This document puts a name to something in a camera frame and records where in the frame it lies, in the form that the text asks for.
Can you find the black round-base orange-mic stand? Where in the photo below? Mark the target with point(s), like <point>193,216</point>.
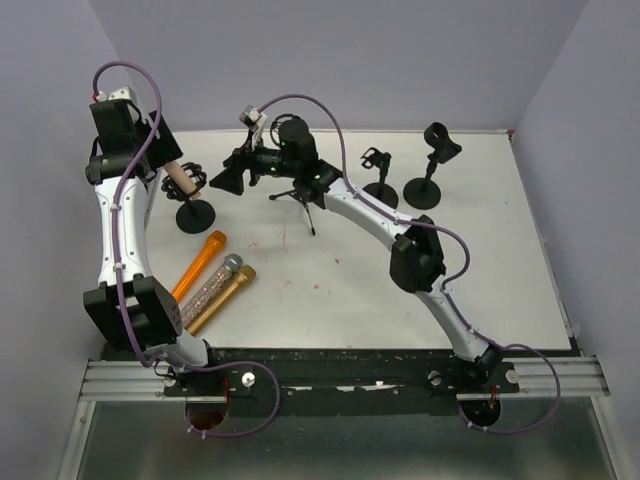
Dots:
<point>424,193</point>

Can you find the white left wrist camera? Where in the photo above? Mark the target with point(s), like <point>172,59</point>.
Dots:
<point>123,93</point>

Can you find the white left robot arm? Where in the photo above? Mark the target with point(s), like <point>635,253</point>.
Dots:
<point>129,306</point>

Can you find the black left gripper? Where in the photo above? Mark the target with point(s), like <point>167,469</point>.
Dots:
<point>166,148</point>

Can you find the glitter silver-head microphone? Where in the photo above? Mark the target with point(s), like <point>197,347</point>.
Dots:
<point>211,288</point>

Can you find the black round-base clip stand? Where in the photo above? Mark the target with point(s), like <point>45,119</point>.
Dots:
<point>380,189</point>

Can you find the pink beige microphone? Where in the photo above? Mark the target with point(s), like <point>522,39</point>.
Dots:
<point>182,179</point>

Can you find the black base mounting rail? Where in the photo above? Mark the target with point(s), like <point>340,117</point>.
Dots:
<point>340,382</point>

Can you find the black tripod microphone stand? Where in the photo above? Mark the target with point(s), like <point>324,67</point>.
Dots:
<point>292,193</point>

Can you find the orange microphone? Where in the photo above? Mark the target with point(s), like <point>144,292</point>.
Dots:
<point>214,244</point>

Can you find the black round-base shock-mount stand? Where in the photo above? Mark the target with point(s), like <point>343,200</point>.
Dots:
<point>194,215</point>

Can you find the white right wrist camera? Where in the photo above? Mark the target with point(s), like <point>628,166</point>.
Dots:
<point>255,121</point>

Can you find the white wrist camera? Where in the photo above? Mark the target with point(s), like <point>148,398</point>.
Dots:
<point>255,121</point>
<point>123,93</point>

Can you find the gold microphone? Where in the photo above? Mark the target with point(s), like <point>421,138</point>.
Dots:
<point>240,281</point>

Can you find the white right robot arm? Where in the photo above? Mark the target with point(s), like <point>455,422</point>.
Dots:
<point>416,256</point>

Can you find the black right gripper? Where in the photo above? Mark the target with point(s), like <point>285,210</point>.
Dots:
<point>230,179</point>

